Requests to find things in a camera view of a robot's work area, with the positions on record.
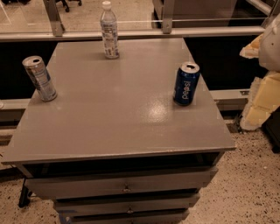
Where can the top grey drawer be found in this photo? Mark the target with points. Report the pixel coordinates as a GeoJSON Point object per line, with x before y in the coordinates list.
{"type": "Point", "coordinates": [121, 183]}

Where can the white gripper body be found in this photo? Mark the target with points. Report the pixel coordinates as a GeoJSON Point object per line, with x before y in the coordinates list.
{"type": "Point", "coordinates": [271, 48]}

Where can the silver redbull can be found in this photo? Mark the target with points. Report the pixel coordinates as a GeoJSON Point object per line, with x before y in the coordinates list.
{"type": "Point", "coordinates": [41, 79]}

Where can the grey drawer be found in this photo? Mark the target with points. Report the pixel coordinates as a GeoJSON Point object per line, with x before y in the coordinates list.
{"type": "Point", "coordinates": [127, 204]}
{"type": "Point", "coordinates": [121, 183]}
{"type": "Point", "coordinates": [146, 217]}

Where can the clear plastic water bottle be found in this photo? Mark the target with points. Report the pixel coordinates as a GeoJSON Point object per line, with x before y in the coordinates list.
{"type": "Point", "coordinates": [109, 31]}

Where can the bottom grey drawer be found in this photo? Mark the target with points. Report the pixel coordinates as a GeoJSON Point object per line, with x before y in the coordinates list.
{"type": "Point", "coordinates": [146, 217]}

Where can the middle grey drawer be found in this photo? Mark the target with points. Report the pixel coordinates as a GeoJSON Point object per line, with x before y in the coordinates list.
{"type": "Point", "coordinates": [127, 204]}

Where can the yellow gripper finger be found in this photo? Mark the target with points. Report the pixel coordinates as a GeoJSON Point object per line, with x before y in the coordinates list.
{"type": "Point", "coordinates": [263, 100]}
{"type": "Point", "coordinates": [251, 50]}

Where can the metal railing frame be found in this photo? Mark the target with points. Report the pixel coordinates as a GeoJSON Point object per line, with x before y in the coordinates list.
{"type": "Point", "coordinates": [24, 20]}

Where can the blue pepsi can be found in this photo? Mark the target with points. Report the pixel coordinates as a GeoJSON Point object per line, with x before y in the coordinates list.
{"type": "Point", "coordinates": [186, 82]}

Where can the grey drawer cabinet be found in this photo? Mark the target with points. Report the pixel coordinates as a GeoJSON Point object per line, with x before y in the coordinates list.
{"type": "Point", "coordinates": [117, 116]}

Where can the black office chair base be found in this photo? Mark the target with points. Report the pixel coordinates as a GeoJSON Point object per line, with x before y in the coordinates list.
{"type": "Point", "coordinates": [67, 3]}

